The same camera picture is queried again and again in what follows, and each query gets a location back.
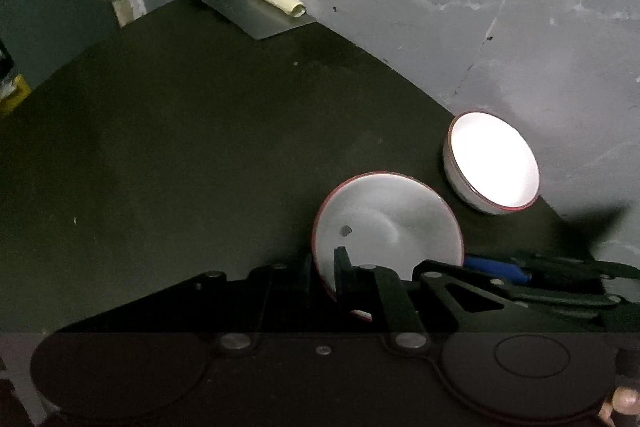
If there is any white ceramic bowl red rim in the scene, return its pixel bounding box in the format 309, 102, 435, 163
311, 171, 464, 321

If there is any person's right hand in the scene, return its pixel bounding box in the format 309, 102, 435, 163
598, 387, 640, 427

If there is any yellow box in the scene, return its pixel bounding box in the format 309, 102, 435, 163
0, 75, 32, 118

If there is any dark grey cabinet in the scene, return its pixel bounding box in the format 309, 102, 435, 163
1, 0, 119, 89

